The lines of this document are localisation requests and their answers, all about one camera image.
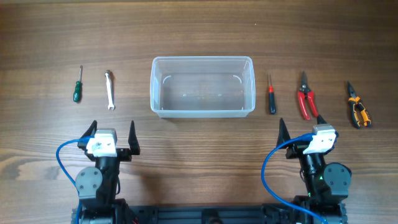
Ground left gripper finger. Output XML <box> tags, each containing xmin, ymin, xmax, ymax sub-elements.
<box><xmin>80</xmin><ymin>120</ymin><xmax>98</xmax><ymax>139</ymax></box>
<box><xmin>128</xmin><ymin>121</ymin><xmax>141</xmax><ymax>155</ymax></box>

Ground red handled snips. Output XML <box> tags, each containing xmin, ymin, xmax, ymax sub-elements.
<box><xmin>297</xmin><ymin>71</ymin><xmax>319</xmax><ymax>120</ymax></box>

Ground black red screwdriver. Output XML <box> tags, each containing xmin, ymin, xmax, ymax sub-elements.
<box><xmin>268</xmin><ymin>75</ymin><xmax>276</xmax><ymax>114</ymax></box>

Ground orange black long-nose pliers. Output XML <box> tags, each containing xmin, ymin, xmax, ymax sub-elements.
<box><xmin>347</xmin><ymin>81</ymin><xmax>372</xmax><ymax>129</ymax></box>

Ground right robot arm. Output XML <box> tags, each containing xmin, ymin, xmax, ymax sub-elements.
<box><xmin>285</xmin><ymin>116</ymin><xmax>352</xmax><ymax>224</ymax></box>

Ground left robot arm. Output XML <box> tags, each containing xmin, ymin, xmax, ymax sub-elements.
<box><xmin>71</xmin><ymin>121</ymin><xmax>141</xmax><ymax>223</ymax></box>

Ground clear plastic container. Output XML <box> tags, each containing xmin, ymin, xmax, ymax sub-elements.
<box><xmin>150</xmin><ymin>56</ymin><xmax>256</xmax><ymax>118</ymax></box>

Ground small silver wrench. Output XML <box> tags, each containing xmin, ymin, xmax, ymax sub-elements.
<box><xmin>104</xmin><ymin>70</ymin><xmax>115</xmax><ymax>110</ymax></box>

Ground left blue cable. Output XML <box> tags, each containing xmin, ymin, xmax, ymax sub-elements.
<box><xmin>55</xmin><ymin>136</ymin><xmax>94</xmax><ymax>224</ymax></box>

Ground blue cable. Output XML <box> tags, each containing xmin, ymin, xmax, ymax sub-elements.
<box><xmin>55</xmin><ymin>136</ymin><xmax>94</xmax><ymax>224</ymax></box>
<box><xmin>261</xmin><ymin>133</ymin><xmax>329</xmax><ymax>224</ymax></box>

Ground right blue cable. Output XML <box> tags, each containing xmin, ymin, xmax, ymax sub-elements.
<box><xmin>261</xmin><ymin>133</ymin><xmax>329</xmax><ymax>224</ymax></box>

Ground green handled screwdriver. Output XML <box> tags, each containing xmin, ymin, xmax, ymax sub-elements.
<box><xmin>73</xmin><ymin>65</ymin><xmax>83</xmax><ymax>103</ymax></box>

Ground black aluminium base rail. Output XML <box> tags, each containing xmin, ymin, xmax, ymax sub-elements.
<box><xmin>71</xmin><ymin>203</ymin><xmax>346</xmax><ymax>224</ymax></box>

